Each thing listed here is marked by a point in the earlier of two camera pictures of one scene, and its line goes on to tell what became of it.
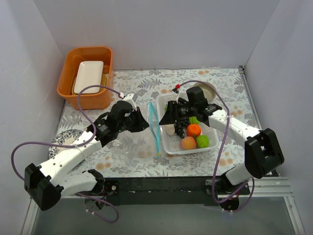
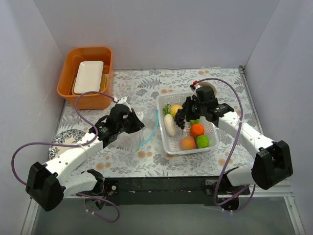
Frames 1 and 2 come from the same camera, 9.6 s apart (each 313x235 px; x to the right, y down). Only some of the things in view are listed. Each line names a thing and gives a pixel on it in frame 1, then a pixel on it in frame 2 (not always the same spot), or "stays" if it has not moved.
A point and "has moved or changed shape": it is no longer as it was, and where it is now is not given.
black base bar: x=167 y=190 stays
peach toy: x=188 y=143 stays
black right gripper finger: x=171 y=116 → x=180 y=116
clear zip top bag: x=144 y=142 has moved or changed shape
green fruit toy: x=202 y=141 stays
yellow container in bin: x=103 y=82 stays
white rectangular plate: x=89 y=73 stays
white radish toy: x=170 y=129 stays
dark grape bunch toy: x=180 y=127 has moved or changed shape
